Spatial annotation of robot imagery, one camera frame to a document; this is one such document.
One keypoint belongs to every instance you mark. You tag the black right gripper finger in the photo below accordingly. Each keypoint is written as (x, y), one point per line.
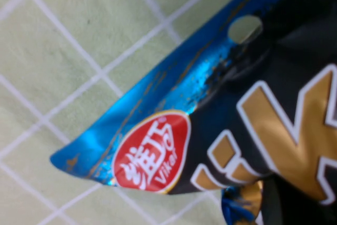
(297, 209)

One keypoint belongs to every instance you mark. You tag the blue black Vikar shrimp chips bag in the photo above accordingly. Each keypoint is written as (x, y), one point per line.
(237, 130)

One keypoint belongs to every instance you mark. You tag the green checked tablecloth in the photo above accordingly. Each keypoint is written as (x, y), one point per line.
(52, 51)

